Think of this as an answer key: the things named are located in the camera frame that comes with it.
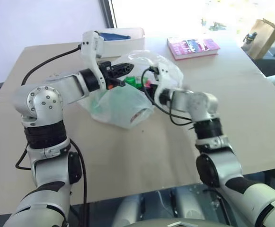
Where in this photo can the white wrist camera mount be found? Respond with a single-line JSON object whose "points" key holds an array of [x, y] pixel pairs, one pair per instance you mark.
{"points": [[90, 45], [163, 78]]}

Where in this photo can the white storage box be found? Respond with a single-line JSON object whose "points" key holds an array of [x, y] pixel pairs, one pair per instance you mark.
{"points": [[127, 46]]}

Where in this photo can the brown paper bag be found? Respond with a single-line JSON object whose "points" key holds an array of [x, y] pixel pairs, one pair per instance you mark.
{"points": [[263, 39]]}

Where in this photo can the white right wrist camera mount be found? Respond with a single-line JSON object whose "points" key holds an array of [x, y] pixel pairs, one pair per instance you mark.
{"points": [[163, 78]]}

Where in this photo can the pink item in bag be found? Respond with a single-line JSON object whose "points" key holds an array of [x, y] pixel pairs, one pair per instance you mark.
{"points": [[148, 83]]}

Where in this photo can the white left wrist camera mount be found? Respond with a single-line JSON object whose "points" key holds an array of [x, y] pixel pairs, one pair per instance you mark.
{"points": [[90, 45]]}

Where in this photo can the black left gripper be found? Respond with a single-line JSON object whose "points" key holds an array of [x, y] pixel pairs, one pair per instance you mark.
{"points": [[105, 69]]}

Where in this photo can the dark window frame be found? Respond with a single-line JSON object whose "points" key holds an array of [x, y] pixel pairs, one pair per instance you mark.
{"points": [[109, 13]]}

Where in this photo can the translucent plastic bag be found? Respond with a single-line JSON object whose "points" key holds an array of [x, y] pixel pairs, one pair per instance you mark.
{"points": [[118, 106]]}

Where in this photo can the small black object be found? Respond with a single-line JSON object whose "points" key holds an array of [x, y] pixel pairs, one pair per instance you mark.
{"points": [[251, 37]]}

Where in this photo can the green item in bag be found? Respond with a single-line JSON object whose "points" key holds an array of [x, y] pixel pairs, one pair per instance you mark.
{"points": [[132, 82]]}

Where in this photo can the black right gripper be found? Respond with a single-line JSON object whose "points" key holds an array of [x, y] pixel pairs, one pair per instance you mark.
{"points": [[153, 91]]}

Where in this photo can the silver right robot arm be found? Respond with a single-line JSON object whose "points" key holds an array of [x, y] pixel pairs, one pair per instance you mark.
{"points": [[219, 165]]}

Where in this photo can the pink paperback book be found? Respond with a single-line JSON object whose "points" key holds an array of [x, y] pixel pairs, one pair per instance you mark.
{"points": [[192, 48]]}

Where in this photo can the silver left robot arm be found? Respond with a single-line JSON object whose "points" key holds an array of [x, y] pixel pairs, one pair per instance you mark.
{"points": [[45, 101]]}

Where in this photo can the blue item in box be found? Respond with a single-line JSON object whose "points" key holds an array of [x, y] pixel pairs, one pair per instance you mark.
{"points": [[114, 37]]}

